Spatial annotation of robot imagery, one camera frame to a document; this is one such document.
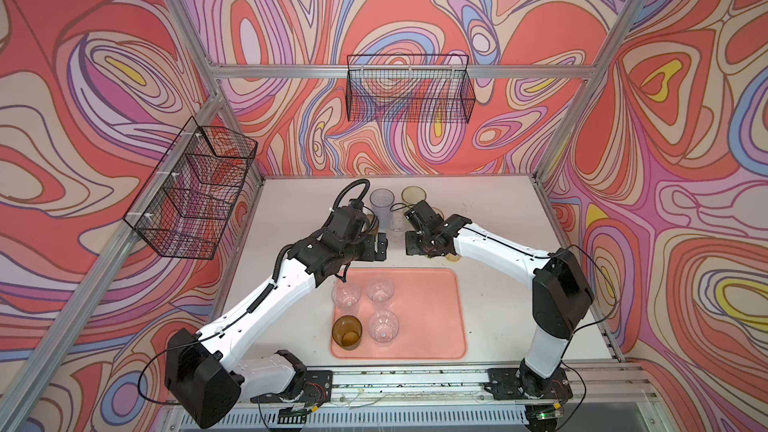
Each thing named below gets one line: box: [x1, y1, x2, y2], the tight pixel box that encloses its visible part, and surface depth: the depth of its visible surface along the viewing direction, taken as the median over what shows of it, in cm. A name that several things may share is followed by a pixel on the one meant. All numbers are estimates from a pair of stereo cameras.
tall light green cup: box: [401, 185, 427, 204], surface depth 101 cm
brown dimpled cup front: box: [332, 315, 363, 351], surface depth 78 cm
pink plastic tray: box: [332, 268, 468, 359], surface depth 86 cm
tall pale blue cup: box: [369, 188, 395, 232], surface depth 100 cm
